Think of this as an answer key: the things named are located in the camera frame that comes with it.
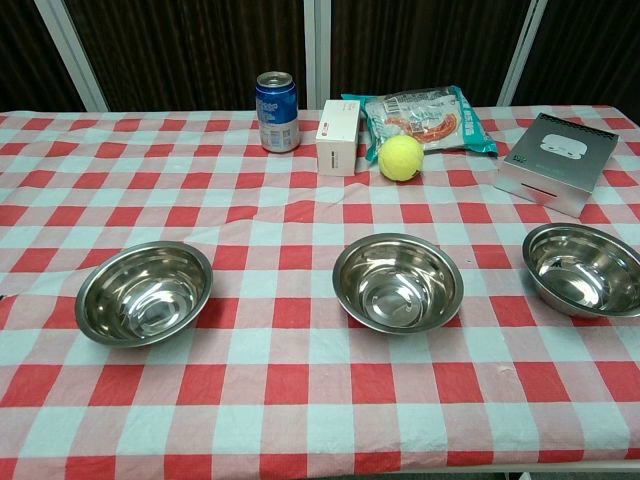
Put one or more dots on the dark brown curtain panel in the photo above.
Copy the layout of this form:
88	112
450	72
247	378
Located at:
25	60
590	50
420	45
190	50

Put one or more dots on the silver earbuds box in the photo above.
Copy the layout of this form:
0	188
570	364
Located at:
555	165

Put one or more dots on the clear teal snack bag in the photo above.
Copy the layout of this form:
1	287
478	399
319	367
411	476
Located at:
440	120

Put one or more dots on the red white checked tablecloth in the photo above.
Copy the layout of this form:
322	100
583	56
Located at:
280	400

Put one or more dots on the white cardboard box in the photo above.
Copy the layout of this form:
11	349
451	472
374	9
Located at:
337	145

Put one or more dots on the white partition post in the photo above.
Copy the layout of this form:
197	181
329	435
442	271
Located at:
522	50
317	50
70	50

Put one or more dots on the blue soda can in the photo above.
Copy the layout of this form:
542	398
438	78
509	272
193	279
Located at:
277	120

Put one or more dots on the yellow tennis ball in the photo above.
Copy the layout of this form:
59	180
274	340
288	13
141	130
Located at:
400	157

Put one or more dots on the steel bowl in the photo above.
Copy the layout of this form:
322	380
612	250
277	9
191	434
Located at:
400	285
585	270
145	295

